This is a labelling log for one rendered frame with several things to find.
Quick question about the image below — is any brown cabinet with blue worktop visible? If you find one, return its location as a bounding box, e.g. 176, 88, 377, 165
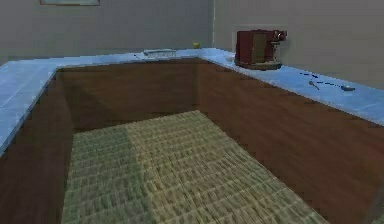
0, 47, 384, 224

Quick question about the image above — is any red coffee machine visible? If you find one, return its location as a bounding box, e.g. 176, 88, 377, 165
234, 29, 288, 71

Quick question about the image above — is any dark-handled spatula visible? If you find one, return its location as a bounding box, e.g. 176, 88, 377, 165
315, 80, 356, 92

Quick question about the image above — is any framed wall picture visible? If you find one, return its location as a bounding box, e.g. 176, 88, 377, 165
39, 0, 101, 7

